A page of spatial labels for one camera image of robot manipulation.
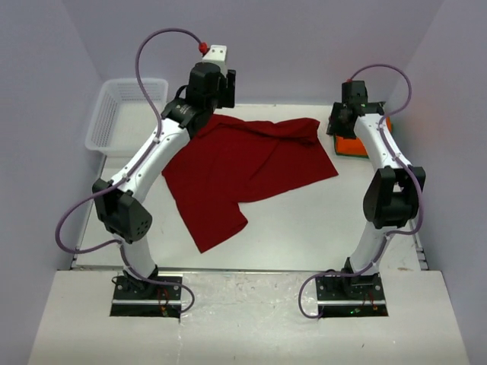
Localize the white plastic basket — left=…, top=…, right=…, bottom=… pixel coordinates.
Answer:
left=84, top=78, right=157, bottom=157

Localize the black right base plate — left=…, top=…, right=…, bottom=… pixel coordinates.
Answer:
left=315, top=274, right=388, bottom=318

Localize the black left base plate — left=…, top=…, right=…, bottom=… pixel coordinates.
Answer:
left=110, top=273, right=182, bottom=319

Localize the folded orange t shirt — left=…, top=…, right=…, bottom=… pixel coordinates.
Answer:
left=334, top=113, right=393, bottom=156

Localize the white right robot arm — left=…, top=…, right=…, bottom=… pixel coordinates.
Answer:
left=326, top=79, right=426, bottom=299

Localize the folded green t shirt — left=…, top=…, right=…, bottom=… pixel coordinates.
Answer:
left=333, top=113, right=396, bottom=159

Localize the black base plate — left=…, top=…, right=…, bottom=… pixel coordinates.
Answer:
left=110, top=273, right=182, bottom=319
left=315, top=274, right=388, bottom=318

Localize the dark red t shirt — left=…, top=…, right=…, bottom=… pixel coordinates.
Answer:
left=161, top=115, right=339, bottom=252

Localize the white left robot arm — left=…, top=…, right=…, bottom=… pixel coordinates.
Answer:
left=92, top=61, right=236, bottom=299

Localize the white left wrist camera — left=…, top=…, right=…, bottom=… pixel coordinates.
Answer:
left=202, top=45, right=228, bottom=65

